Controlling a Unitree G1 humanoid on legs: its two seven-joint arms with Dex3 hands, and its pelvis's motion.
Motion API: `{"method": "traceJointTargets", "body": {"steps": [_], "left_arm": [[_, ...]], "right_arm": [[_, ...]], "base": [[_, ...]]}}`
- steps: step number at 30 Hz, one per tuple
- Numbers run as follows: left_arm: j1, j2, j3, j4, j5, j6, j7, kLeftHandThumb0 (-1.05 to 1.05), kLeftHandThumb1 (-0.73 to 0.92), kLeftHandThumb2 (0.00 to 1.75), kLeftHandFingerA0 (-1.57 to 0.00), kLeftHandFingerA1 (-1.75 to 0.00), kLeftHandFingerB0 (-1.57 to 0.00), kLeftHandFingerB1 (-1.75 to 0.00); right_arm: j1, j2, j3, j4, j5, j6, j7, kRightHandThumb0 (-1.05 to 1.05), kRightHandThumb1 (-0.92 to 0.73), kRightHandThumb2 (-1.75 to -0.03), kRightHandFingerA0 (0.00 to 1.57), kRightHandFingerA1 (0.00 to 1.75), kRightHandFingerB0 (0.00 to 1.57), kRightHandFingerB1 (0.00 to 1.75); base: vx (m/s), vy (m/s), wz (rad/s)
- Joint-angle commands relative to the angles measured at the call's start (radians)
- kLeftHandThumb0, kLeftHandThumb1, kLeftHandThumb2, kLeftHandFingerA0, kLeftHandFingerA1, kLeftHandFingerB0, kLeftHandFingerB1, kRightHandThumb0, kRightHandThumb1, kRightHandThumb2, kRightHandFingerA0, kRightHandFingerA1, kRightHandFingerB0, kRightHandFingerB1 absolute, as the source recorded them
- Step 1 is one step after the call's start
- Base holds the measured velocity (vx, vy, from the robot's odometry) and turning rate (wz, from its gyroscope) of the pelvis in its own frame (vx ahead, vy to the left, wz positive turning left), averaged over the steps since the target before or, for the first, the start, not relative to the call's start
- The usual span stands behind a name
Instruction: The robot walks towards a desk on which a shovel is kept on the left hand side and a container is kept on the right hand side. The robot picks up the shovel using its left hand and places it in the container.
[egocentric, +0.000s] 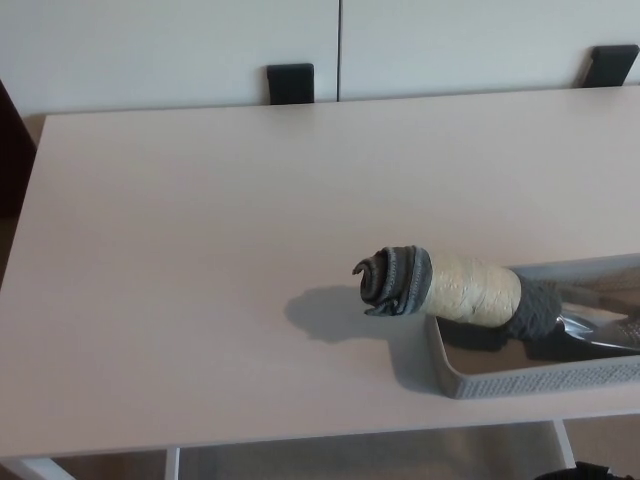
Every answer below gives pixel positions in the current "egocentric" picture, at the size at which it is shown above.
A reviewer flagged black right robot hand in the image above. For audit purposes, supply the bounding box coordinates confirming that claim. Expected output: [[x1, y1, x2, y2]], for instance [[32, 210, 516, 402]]
[[561, 461, 627, 480]]

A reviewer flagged metal shovel with handle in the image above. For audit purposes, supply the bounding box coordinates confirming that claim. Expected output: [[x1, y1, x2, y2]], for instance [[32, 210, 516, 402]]
[[351, 244, 640, 362]]

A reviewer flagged grey perforated plastic container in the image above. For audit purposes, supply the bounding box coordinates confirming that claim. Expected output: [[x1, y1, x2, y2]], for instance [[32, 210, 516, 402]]
[[424, 252, 640, 402]]

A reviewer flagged white desk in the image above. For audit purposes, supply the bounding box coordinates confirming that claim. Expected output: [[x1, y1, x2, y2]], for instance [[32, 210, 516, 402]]
[[0, 83, 640, 480]]

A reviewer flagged white cabinet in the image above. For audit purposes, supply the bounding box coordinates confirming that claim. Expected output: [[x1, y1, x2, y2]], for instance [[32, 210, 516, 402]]
[[0, 0, 640, 119]]

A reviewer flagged dark brown furniture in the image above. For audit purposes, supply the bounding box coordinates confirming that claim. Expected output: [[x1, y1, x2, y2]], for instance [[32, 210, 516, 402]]
[[0, 76, 42, 222]]

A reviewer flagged black cabinet handle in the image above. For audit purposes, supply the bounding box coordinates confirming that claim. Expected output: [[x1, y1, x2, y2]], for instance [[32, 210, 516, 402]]
[[579, 44, 640, 89], [265, 62, 317, 107]]

